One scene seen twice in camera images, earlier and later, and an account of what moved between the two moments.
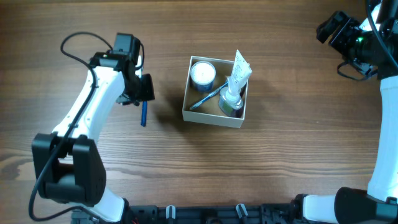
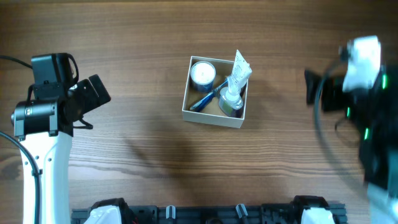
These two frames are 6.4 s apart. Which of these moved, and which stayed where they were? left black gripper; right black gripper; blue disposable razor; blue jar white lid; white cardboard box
Moved: blue disposable razor; left black gripper; right black gripper
Stayed: white cardboard box; blue jar white lid
